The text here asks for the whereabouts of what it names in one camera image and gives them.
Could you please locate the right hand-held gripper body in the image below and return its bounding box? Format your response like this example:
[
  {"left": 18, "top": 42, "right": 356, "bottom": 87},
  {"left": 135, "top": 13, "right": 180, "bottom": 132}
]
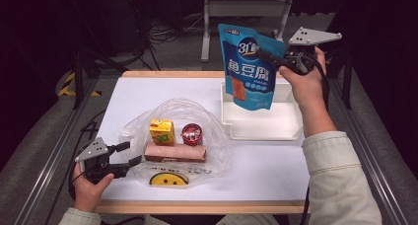
[{"left": 285, "top": 27, "right": 343, "bottom": 75}]

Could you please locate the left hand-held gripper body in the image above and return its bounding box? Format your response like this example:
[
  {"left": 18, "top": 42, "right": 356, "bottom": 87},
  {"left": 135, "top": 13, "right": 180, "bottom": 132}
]
[{"left": 74, "top": 136, "right": 129, "bottom": 184}]

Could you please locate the blue snack pouch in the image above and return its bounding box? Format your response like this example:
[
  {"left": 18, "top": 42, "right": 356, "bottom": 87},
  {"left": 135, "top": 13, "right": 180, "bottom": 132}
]
[{"left": 217, "top": 23, "right": 287, "bottom": 112}]

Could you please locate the long brown cardboard box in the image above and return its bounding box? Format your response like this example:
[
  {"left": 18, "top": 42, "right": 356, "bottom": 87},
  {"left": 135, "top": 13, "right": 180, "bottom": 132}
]
[{"left": 143, "top": 141, "right": 208, "bottom": 164}]

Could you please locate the yellow juice box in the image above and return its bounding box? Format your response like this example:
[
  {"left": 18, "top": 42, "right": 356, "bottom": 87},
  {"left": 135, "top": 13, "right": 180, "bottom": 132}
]
[{"left": 149, "top": 117, "right": 175, "bottom": 146}]

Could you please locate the red-lidded dark jar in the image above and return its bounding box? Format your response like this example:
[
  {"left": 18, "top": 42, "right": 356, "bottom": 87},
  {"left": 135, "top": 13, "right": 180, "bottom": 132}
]
[{"left": 180, "top": 122, "right": 204, "bottom": 146}]

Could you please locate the white plastic tray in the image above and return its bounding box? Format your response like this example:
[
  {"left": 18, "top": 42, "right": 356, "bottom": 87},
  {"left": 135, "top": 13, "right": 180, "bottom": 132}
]
[{"left": 220, "top": 81, "right": 304, "bottom": 141}]

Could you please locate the clear plastic bag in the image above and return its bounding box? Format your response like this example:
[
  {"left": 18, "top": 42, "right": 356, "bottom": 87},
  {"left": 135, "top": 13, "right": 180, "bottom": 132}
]
[{"left": 118, "top": 98, "right": 233, "bottom": 188}]

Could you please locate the person's left hand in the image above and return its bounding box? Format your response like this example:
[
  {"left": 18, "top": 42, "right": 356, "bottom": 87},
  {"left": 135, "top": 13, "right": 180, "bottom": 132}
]
[{"left": 72, "top": 167, "right": 115, "bottom": 213}]

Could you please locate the person's right hand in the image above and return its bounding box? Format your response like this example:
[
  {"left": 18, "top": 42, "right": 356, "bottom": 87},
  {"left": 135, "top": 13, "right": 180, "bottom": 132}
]
[{"left": 278, "top": 46, "right": 328, "bottom": 110}]

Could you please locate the black metal stand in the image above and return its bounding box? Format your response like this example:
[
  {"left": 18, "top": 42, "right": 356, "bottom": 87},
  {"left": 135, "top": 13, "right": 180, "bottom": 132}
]
[
  {"left": 67, "top": 0, "right": 132, "bottom": 111},
  {"left": 340, "top": 50, "right": 355, "bottom": 110}
]

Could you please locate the yellow black striped tape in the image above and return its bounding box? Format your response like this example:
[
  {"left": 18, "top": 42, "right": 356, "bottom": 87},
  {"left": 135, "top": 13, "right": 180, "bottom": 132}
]
[{"left": 58, "top": 71, "right": 102, "bottom": 98}]

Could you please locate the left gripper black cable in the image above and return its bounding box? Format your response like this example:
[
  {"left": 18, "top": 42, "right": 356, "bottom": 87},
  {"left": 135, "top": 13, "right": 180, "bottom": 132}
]
[{"left": 43, "top": 110, "right": 107, "bottom": 225}]

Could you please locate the aluminium rail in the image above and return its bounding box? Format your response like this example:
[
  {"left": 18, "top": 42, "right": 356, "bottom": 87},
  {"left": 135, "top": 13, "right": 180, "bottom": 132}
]
[
  {"left": 329, "top": 79, "right": 409, "bottom": 225},
  {"left": 14, "top": 78, "right": 100, "bottom": 225}
]

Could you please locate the tangle of black floor cables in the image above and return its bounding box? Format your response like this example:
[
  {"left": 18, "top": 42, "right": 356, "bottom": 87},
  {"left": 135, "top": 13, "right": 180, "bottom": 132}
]
[{"left": 131, "top": 1, "right": 206, "bottom": 71}]

